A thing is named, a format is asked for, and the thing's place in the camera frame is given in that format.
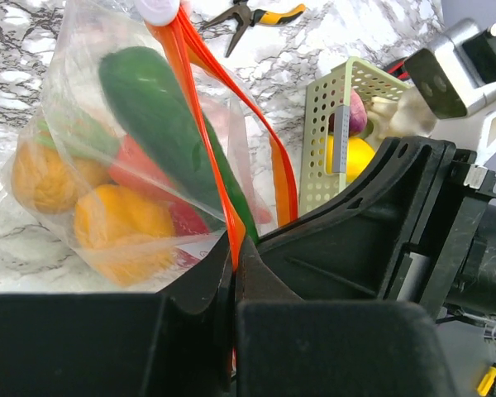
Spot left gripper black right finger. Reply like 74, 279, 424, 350
236, 241, 457, 396

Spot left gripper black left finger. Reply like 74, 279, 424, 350
0, 237, 233, 396

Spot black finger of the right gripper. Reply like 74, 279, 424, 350
258, 137, 456, 299

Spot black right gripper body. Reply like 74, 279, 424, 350
382, 150, 496, 317

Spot yellow toy mango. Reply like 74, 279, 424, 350
326, 135, 375, 184

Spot yellow toy bell pepper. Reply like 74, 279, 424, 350
74, 184, 176, 286

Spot green perforated plastic basket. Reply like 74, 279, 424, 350
298, 57, 409, 215

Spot purple toy onion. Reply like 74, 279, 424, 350
349, 89, 368, 136

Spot orange toy carrot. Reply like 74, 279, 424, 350
35, 119, 274, 224

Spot clear zip bag orange zipper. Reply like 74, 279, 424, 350
0, 1, 298, 292

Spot orange yellow toy fruit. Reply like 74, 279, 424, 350
11, 141, 111, 214

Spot green toy chili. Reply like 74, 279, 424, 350
98, 45, 260, 245

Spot white toy garlic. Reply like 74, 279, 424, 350
367, 87, 438, 143

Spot red black tool behind basket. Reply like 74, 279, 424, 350
384, 58, 410, 81

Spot yellow black needle-nose pliers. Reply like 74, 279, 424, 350
201, 0, 307, 58

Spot yellow handled screwdriver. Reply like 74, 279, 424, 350
476, 363, 496, 397

